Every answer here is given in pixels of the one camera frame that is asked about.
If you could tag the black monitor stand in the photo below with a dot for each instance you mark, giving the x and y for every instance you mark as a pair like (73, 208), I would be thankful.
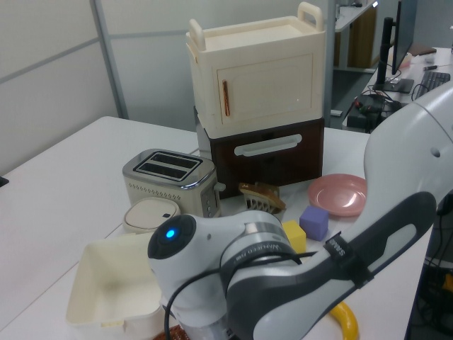
(385, 53)

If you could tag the purple foam cube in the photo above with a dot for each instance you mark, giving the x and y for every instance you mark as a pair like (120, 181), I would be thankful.
(314, 223)

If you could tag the black keyboard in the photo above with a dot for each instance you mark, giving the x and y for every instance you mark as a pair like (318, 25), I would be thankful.
(433, 79)

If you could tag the brown wicker basket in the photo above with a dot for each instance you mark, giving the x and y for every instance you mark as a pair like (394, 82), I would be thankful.
(175, 333)

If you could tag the black object at table edge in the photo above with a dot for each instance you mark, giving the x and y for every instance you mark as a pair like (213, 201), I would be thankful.
(3, 182)

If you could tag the pink plate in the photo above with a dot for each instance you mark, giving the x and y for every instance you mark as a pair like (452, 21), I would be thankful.
(336, 195)

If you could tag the black computer monitor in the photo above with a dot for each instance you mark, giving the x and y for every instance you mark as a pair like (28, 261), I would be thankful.
(403, 35)

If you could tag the yellow foam cube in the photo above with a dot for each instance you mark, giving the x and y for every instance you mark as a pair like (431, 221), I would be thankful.
(295, 233)

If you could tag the yellow banana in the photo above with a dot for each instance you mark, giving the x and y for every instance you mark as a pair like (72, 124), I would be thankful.
(348, 318)

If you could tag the cream plastic toy cabinet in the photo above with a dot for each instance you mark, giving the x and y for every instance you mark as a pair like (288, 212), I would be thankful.
(265, 81)

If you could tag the cream chrome toaster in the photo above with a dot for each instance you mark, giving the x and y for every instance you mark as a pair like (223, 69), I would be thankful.
(159, 191)

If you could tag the brown toast slice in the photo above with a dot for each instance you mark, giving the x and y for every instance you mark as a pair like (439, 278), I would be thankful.
(263, 196)

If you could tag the white grey Franka robot arm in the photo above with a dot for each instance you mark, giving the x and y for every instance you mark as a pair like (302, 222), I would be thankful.
(407, 141)

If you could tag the black electronics box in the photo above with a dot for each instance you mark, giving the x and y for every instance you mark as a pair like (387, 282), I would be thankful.
(364, 111)

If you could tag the white square open container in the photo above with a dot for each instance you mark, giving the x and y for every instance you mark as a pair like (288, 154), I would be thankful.
(106, 283)

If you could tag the dark brown drawer unit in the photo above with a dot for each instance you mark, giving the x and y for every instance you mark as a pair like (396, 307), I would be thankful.
(304, 166)

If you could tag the white desk with wooden panel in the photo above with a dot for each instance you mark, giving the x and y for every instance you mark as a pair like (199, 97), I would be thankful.
(361, 42)

